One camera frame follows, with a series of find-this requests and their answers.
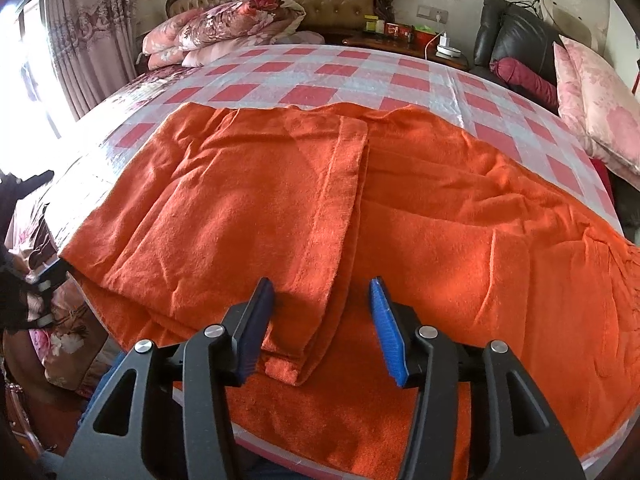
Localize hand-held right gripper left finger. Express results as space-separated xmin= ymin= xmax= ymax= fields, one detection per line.
xmin=65 ymin=277 xmax=276 ymax=480

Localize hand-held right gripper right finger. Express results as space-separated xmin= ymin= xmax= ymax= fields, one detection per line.
xmin=368 ymin=276 xmax=586 ymax=480

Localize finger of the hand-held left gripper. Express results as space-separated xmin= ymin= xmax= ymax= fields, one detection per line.
xmin=0 ymin=255 xmax=71 ymax=333
xmin=0 ymin=170 xmax=55 ymax=226

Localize orange pants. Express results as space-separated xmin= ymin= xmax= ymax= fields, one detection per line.
xmin=57 ymin=101 xmax=640 ymax=480

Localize floral bedsheet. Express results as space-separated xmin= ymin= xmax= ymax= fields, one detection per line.
xmin=5 ymin=195 xmax=118 ymax=396

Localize window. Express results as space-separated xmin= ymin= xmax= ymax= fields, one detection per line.
xmin=0 ymin=0 xmax=63 ymax=176

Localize pink patterned curtain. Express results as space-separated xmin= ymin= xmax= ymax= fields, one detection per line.
xmin=42 ymin=0 xmax=151 ymax=121

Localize floral quilt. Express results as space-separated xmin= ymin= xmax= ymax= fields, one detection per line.
xmin=141 ymin=0 xmax=307 ymax=70

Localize pink checkered table cover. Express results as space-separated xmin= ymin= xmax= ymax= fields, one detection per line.
xmin=47 ymin=42 xmax=640 ymax=471

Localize maroon bolster cushion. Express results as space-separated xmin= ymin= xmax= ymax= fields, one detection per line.
xmin=490 ymin=56 xmax=560 ymax=111

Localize dark wooden nightstand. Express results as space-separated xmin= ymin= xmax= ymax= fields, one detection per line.
xmin=342 ymin=30 xmax=471 ymax=72

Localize green and red box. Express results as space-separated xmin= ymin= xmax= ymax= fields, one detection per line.
xmin=412 ymin=25 xmax=441 ymax=48

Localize pale pink cloth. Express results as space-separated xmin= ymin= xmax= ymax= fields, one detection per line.
xmin=272 ymin=30 xmax=326 ymax=46

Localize pink floral pillow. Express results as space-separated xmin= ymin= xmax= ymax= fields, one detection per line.
xmin=552 ymin=41 xmax=598 ymax=158
xmin=559 ymin=35 xmax=640 ymax=176

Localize black leather armchair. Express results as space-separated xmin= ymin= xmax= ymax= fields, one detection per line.
xmin=472 ymin=0 xmax=640 ymax=246

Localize beige massage cushion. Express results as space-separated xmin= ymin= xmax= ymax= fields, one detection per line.
xmin=537 ymin=0 xmax=598 ymax=51

